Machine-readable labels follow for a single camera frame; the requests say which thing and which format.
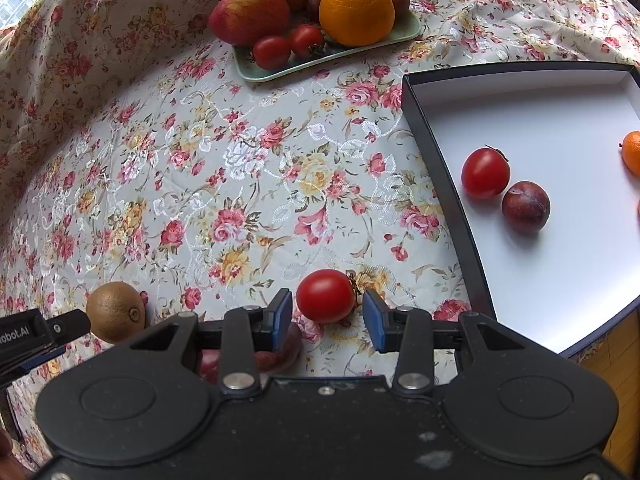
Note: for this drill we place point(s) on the brown kiwi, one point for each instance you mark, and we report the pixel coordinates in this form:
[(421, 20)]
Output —
[(112, 312)]

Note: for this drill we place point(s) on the red apple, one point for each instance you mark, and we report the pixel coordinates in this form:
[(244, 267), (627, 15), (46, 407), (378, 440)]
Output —
[(248, 10)]

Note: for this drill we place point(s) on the green tray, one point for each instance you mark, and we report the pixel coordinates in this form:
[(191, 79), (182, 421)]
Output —
[(305, 67)]

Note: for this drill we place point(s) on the knobbed dekopon orange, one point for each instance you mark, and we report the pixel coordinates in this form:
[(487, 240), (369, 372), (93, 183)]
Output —
[(356, 12)]

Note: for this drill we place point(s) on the small mandarin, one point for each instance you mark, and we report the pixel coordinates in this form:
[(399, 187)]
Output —
[(633, 152)]

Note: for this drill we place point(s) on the red cherry tomato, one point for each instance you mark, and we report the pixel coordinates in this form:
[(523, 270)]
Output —
[(271, 52), (307, 40)]

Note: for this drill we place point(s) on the black box with white interior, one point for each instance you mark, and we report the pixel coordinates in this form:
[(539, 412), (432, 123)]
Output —
[(560, 270)]

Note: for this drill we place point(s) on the floral tablecloth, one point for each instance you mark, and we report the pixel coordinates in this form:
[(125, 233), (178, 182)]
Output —
[(225, 185)]

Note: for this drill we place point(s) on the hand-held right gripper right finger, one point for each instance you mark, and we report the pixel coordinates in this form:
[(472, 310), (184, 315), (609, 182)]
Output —
[(372, 320)]

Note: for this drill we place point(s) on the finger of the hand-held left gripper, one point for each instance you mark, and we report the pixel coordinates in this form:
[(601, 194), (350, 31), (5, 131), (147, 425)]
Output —
[(70, 327)]

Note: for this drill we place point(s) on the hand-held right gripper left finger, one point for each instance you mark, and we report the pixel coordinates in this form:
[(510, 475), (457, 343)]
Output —
[(282, 317)]

